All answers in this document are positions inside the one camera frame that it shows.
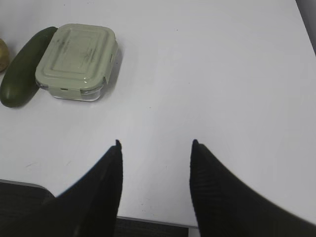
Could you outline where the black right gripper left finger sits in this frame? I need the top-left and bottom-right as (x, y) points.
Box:
(0, 140), (123, 237)

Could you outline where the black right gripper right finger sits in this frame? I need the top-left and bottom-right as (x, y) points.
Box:
(190, 140), (316, 237)

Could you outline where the green cucumber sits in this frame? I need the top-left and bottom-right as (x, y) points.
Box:
(0, 27), (57, 108)

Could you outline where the green lid glass food container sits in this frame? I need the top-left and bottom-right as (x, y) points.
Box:
(35, 24), (118, 101)

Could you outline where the yellow gourd toy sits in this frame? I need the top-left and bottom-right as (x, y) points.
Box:
(0, 39), (10, 72)

